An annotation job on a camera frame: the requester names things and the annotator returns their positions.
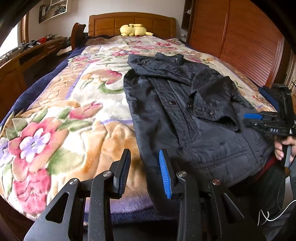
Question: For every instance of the window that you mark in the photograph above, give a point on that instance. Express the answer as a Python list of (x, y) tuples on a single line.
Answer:
[(11, 41)]

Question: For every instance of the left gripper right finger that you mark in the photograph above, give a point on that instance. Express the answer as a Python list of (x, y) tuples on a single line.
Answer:
[(212, 215)]

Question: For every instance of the wall bookshelf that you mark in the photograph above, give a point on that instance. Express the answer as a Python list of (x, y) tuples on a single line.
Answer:
[(54, 9)]

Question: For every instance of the wooden chair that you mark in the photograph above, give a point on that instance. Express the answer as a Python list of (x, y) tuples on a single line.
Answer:
[(77, 35)]

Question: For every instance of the navy blue bedsheet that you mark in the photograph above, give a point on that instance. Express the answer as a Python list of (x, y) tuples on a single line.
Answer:
[(34, 85)]

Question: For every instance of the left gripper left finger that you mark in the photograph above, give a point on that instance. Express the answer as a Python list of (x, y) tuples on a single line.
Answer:
[(81, 209)]

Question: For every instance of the black jacket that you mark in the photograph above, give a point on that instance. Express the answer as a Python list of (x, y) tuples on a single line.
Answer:
[(196, 115)]

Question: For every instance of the long wooden desk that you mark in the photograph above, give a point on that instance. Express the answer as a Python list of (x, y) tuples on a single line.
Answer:
[(21, 72)]

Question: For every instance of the yellow plush toy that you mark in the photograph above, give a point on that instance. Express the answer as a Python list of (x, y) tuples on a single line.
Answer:
[(134, 30)]

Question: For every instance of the wooden louvered wardrobe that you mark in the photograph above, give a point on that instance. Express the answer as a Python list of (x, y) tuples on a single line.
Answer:
[(240, 34)]

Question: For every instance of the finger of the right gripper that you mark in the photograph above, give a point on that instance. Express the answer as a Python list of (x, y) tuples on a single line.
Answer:
[(267, 95), (253, 116)]

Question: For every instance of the floral bed blanket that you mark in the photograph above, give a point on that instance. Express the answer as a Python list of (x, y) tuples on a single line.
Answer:
[(81, 123)]

